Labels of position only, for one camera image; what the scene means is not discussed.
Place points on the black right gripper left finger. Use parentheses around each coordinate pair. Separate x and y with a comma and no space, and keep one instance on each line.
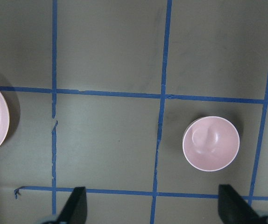
(75,209)

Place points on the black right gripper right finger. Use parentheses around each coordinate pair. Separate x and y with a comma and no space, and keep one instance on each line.
(233,209)

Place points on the pink bowl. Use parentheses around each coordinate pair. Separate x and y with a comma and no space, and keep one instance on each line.
(210,143)

